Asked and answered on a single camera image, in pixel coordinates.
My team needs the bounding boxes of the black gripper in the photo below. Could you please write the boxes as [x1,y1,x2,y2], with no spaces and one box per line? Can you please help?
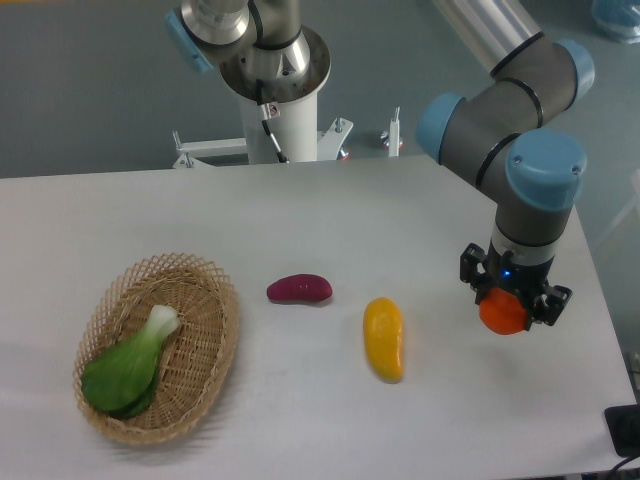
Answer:
[459,243,573,331]

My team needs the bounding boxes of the orange fruit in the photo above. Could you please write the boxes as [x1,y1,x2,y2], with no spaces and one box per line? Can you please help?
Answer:
[479,288,527,335]

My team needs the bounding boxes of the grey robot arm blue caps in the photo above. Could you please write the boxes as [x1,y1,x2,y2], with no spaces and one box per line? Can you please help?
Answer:
[165,1,595,335]

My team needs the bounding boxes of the woven wicker basket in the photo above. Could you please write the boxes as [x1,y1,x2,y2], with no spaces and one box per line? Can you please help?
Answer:
[73,253,240,445]

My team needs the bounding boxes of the yellow mango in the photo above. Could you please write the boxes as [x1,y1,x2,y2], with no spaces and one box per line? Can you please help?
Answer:
[363,297,404,383]

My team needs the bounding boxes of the black device at table edge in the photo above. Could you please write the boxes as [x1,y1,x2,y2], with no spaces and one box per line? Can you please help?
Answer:
[604,404,639,457]

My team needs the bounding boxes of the purple sweet potato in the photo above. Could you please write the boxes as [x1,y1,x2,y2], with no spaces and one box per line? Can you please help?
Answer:
[266,273,333,303]

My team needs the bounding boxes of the blue plastic bag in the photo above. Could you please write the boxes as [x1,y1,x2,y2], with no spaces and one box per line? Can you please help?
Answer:
[591,0,639,44]

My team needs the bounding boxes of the green bok choy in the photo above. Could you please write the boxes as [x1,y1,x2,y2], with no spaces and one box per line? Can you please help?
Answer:
[81,305,180,419]

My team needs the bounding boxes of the white levelling foot bracket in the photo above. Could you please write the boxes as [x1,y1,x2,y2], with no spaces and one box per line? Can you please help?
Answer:
[380,106,404,157]

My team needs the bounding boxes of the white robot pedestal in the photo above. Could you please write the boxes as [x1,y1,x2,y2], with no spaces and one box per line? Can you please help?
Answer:
[173,26,353,169]

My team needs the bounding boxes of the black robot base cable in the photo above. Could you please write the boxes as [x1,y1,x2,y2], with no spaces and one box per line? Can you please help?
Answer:
[255,78,290,164]

